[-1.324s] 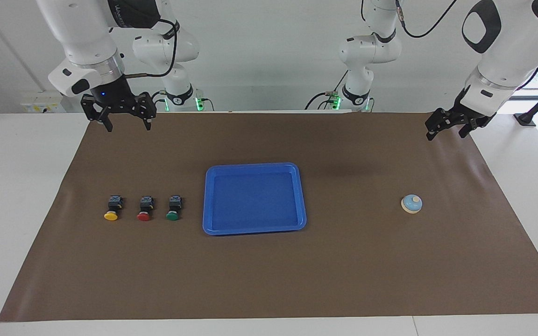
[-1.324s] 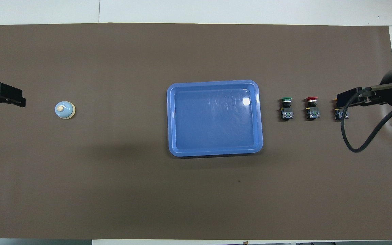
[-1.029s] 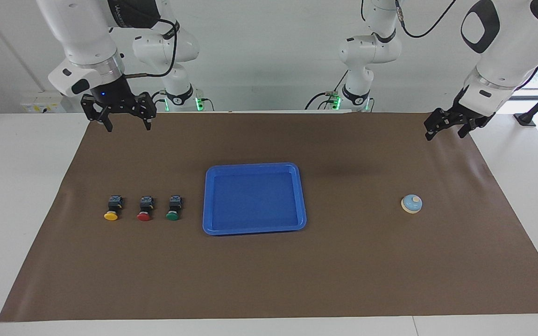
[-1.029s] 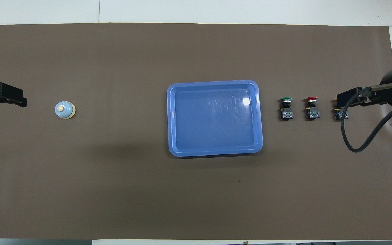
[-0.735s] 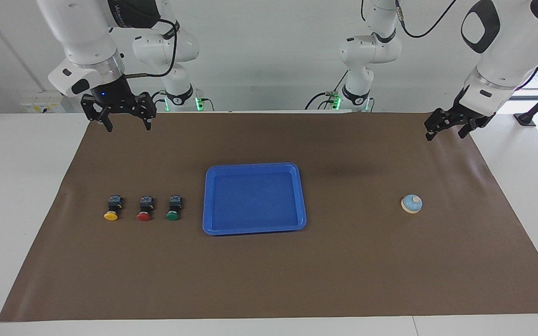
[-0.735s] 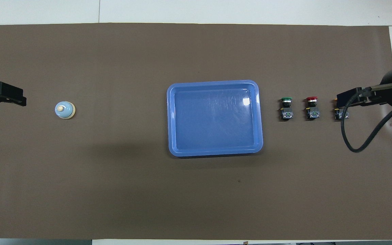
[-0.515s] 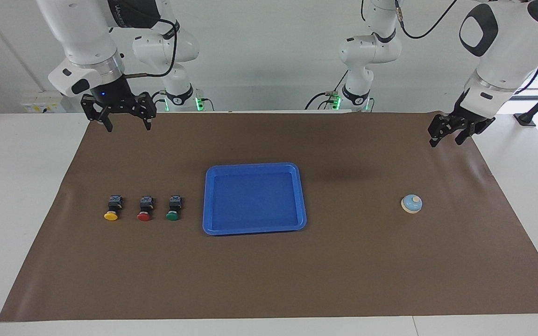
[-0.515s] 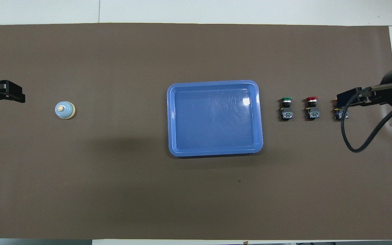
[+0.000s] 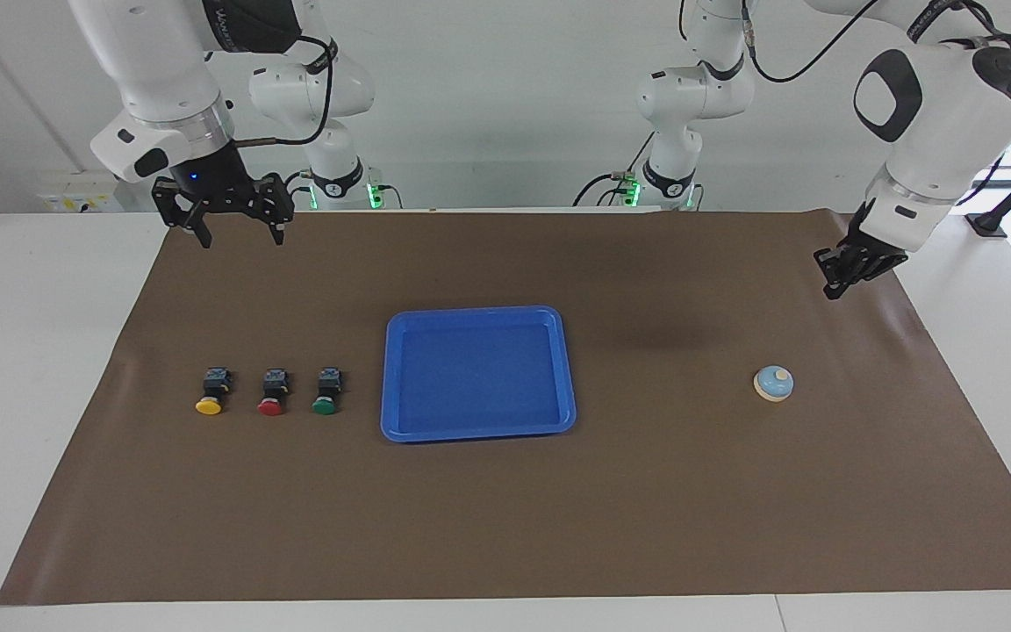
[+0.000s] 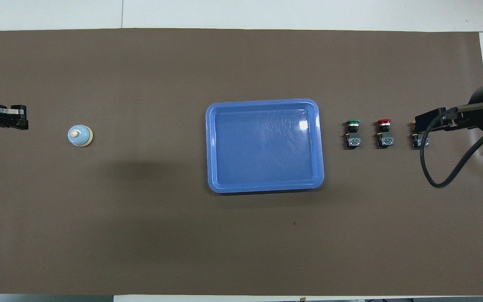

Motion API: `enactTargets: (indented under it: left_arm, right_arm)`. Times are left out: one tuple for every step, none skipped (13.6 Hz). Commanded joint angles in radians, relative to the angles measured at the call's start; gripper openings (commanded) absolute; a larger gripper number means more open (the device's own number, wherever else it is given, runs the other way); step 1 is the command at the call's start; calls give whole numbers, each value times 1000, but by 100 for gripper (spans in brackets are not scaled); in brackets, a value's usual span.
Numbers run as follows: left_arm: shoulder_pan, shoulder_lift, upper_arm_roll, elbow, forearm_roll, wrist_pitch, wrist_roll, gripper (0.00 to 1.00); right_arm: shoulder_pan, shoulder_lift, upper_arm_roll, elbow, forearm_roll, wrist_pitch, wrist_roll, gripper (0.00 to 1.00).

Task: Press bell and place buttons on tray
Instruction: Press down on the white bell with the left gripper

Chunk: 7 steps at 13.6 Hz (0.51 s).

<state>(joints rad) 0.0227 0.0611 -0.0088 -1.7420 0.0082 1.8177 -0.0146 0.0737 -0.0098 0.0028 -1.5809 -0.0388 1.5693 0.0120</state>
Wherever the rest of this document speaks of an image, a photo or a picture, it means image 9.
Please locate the white wall socket box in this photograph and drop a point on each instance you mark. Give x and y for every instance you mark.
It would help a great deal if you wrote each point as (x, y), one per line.
(75, 200)

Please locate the brown table mat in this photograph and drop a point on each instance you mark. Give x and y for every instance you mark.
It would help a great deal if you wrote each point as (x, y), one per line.
(646, 509)

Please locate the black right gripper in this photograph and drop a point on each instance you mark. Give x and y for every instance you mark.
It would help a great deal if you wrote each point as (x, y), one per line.
(211, 171)

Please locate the yellow push button switch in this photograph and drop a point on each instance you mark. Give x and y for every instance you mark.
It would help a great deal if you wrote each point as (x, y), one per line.
(210, 405)

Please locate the green push button switch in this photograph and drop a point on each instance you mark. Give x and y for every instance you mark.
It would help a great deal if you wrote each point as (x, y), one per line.
(325, 405)

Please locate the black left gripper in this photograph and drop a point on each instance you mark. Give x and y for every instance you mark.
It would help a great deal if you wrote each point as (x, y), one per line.
(870, 237)

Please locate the blue plastic tray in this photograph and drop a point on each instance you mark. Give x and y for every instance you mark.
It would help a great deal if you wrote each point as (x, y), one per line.
(475, 373)

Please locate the red push button switch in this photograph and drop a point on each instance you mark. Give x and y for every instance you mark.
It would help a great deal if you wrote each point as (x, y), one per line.
(270, 405)

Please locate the light blue desk bell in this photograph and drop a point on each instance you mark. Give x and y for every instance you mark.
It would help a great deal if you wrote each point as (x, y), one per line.
(771, 384)

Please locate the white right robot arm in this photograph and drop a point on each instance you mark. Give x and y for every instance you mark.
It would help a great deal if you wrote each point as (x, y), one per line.
(154, 70)

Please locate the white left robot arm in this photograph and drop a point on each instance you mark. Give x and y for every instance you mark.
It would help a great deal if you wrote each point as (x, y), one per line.
(935, 132)

